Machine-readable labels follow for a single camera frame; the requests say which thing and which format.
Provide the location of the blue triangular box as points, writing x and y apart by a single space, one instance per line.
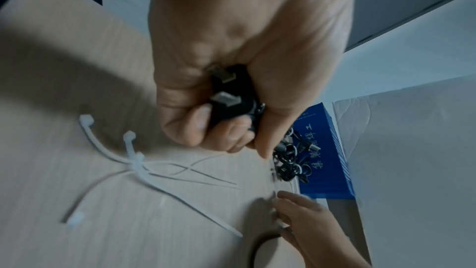
327 167

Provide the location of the person's right hand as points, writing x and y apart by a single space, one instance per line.
316 225

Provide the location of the light wooden table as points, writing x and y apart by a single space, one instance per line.
55 84

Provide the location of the person's left hand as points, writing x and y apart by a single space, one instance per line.
253 26

